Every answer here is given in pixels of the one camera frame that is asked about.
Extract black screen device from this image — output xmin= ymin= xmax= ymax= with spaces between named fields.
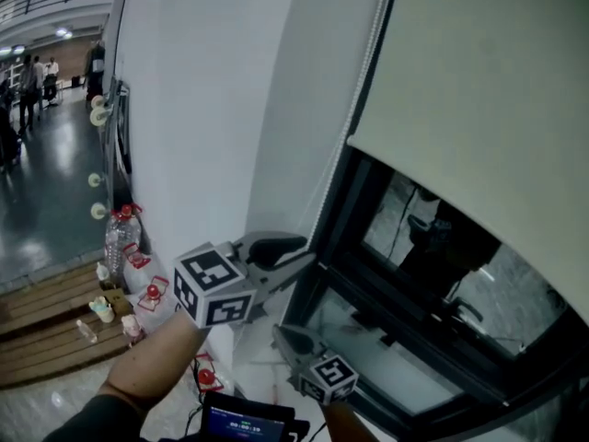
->
xmin=200 ymin=390 xmax=298 ymax=442

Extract person's dark grey shirt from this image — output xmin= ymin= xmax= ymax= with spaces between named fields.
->
xmin=43 ymin=392 xmax=144 ymax=442

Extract person's right forearm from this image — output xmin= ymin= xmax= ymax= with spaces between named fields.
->
xmin=321 ymin=401 xmax=381 ymax=442

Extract small clear plastic bottle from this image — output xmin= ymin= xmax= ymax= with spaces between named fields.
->
xmin=75 ymin=319 xmax=99 ymax=344

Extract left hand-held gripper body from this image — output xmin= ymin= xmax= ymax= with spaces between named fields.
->
xmin=173 ymin=241 xmax=277 ymax=329

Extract black window frame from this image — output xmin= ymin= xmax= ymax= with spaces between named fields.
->
xmin=279 ymin=143 xmax=589 ymax=442

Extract black window handle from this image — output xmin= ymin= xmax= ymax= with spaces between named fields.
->
xmin=440 ymin=297 xmax=485 ymax=327

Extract black platform trolley white wheels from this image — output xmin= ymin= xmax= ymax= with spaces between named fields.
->
xmin=87 ymin=78 xmax=134 ymax=224

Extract wooden platform steps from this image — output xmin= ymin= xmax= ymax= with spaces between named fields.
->
xmin=0 ymin=259 xmax=151 ymax=391

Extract garment on stand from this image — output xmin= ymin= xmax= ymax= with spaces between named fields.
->
xmin=82 ymin=40 xmax=107 ymax=103

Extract clear water jug red handle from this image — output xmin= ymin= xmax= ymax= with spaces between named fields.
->
xmin=136 ymin=274 xmax=179 ymax=324
xmin=191 ymin=351 xmax=226 ymax=394
xmin=121 ymin=241 xmax=156 ymax=294
xmin=104 ymin=203 xmax=143 ymax=275

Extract pale yellow sippy cup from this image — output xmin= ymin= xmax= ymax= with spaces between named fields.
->
xmin=88 ymin=295 xmax=116 ymax=324

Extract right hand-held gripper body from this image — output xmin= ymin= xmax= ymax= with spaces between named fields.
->
xmin=289 ymin=355 xmax=360 ymax=407

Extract person's left forearm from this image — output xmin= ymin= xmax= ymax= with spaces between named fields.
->
xmin=95 ymin=313 xmax=213 ymax=416

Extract white roller blind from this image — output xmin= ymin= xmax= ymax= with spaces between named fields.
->
xmin=345 ymin=0 xmax=589 ymax=316

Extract group of ceiling lights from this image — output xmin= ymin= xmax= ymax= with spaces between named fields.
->
xmin=0 ymin=26 xmax=75 ymax=57

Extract bead pull cord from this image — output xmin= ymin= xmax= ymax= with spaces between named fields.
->
xmin=304 ymin=0 xmax=388 ymax=250

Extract brown cardboard box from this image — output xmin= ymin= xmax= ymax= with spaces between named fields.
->
xmin=103 ymin=286 xmax=134 ymax=316

